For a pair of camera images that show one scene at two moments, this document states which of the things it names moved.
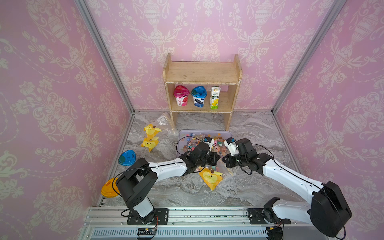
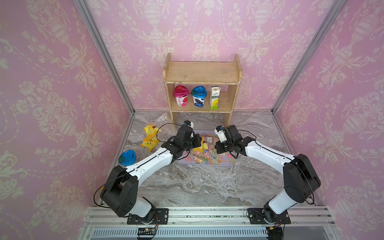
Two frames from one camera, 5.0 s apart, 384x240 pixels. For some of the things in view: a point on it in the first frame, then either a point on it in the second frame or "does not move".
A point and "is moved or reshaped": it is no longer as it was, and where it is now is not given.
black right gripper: (229, 162) → (218, 145)
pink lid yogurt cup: (181, 93) does not move
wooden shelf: (188, 73) does not move
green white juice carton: (214, 97) does not move
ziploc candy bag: (163, 127) does not move
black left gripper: (213, 155) → (198, 142)
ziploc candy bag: (213, 179) is moved or reshaped
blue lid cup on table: (127, 158) does not move
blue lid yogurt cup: (199, 93) does not move
